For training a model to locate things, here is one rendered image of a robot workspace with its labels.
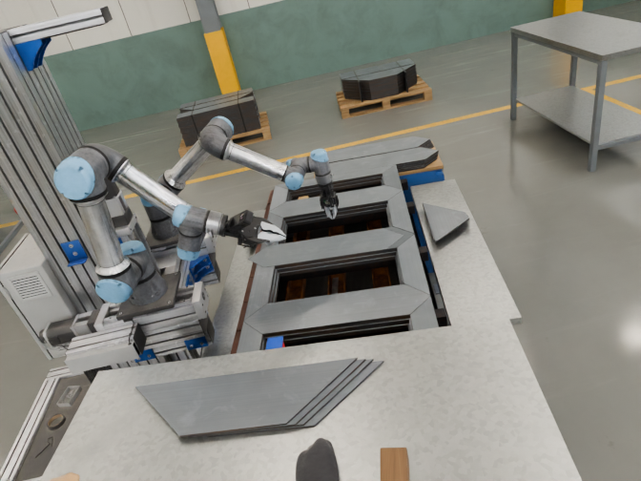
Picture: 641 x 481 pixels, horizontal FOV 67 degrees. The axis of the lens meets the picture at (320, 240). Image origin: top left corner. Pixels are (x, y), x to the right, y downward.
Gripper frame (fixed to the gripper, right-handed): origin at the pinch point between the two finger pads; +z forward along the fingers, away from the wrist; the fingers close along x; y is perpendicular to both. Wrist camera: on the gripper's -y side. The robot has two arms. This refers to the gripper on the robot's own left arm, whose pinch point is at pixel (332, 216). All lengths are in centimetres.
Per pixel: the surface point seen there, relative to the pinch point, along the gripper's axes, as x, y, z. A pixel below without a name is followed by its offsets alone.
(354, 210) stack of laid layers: 10.1, -16.7, 8.1
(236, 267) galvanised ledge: -58, -5, 25
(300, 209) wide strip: -18.6, -23.2, 5.8
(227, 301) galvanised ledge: -57, 23, 25
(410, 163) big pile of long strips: 46, -64, 9
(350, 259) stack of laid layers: 6.9, 27.8, 7.8
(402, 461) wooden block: 19, 144, -17
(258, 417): -16, 126, -15
